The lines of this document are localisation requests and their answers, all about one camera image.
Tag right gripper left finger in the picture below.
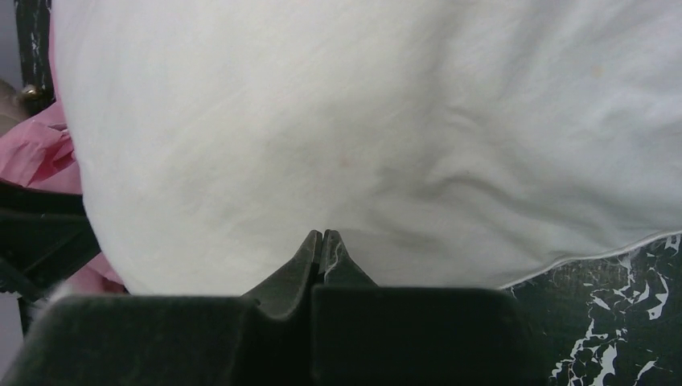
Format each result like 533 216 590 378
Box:
2 231 323 385

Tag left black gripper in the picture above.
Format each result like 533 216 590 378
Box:
0 181 102 302

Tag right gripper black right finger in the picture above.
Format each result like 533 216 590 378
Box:
311 230 548 385

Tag white pillow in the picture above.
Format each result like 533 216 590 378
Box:
51 1 681 294

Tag pink pillowcase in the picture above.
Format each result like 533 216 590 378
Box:
1 26 127 299

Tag white orange yellow cylinder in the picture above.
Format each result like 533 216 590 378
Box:
1 79 43 136

